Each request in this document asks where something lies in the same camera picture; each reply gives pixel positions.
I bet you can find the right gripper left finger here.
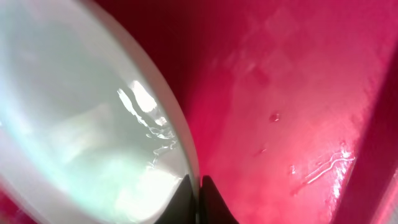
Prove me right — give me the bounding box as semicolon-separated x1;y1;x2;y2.
155;175;196;224

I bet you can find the red plastic tray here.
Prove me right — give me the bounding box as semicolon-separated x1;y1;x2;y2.
1;1;397;223

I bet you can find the white plate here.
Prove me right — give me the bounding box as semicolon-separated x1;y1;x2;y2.
1;1;199;223

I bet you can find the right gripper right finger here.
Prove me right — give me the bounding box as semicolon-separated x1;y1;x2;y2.
199;175;239;224

